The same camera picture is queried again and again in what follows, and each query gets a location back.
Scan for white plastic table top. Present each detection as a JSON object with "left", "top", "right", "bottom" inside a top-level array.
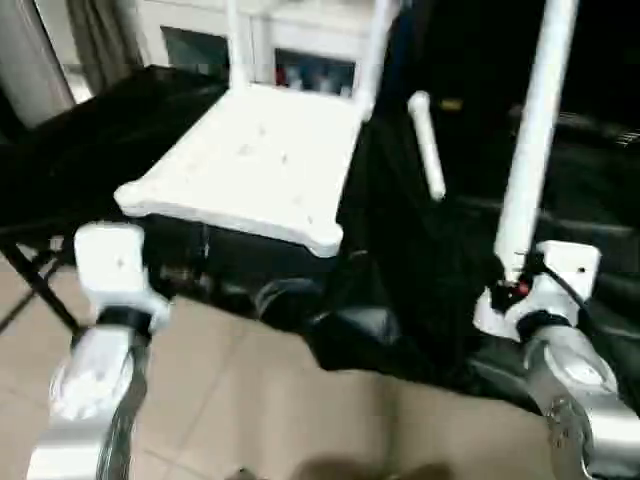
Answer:
[{"left": 113, "top": 83, "right": 369, "bottom": 259}]

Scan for black plastic mat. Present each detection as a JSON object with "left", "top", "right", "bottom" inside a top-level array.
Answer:
[{"left": 0, "top": 65, "right": 640, "bottom": 411}]

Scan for white glass-door cabinet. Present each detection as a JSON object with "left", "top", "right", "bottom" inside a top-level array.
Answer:
[{"left": 135, "top": 0, "right": 401, "bottom": 96}]

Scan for grey curtain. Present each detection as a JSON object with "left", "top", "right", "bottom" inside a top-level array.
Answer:
[{"left": 65, "top": 0, "right": 146, "bottom": 96}]

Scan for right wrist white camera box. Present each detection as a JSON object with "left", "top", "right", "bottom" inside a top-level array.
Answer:
[{"left": 475, "top": 240, "right": 601, "bottom": 336}]

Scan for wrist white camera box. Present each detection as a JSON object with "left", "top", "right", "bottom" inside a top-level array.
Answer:
[
  {"left": 475, "top": 240, "right": 601, "bottom": 336},
  {"left": 73, "top": 222, "right": 166, "bottom": 326}
]

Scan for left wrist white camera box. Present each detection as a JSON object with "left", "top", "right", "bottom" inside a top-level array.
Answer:
[{"left": 73, "top": 222, "right": 166, "bottom": 326}]

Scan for black metal table frame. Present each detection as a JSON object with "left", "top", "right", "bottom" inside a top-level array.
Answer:
[{"left": 0, "top": 240, "right": 86, "bottom": 336}]

